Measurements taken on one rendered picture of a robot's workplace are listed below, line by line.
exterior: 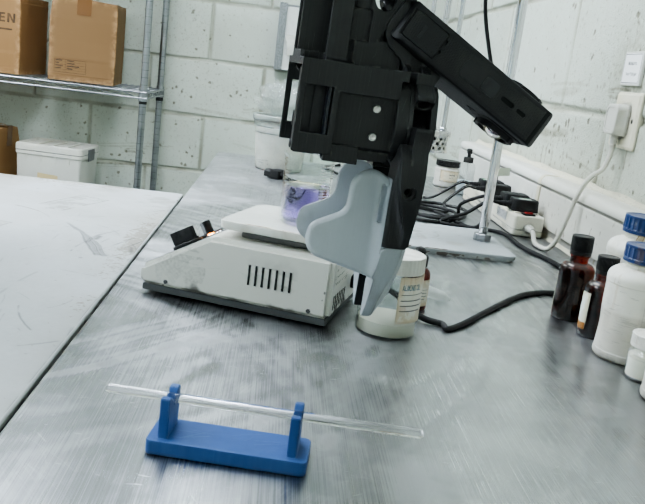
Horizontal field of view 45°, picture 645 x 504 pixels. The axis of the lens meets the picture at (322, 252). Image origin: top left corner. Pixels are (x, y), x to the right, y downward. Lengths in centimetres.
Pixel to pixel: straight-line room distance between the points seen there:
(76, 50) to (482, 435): 252
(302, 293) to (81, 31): 229
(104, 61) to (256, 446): 251
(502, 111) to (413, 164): 7
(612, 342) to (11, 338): 55
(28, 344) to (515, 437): 38
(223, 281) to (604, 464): 39
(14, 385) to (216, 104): 270
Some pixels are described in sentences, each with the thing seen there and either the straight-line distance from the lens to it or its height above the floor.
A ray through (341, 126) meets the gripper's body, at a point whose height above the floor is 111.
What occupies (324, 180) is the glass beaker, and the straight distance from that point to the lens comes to 77.
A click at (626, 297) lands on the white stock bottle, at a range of 80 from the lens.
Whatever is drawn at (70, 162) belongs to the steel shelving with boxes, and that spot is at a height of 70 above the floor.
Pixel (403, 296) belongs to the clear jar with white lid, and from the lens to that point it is 73.
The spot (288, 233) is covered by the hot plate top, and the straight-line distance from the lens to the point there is 74.
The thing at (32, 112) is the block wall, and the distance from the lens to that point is 338.
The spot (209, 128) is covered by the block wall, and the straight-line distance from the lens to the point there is 324.
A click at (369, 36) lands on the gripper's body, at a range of 46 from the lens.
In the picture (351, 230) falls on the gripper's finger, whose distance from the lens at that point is 46.
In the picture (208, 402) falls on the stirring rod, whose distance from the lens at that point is 49.
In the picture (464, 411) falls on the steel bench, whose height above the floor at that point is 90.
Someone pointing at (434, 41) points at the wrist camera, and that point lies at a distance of 46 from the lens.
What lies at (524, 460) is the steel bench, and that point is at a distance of 57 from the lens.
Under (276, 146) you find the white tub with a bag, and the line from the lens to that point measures 180.
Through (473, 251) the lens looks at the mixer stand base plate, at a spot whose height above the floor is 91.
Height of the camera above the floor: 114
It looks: 13 degrees down
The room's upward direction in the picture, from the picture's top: 7 degrees clockwise
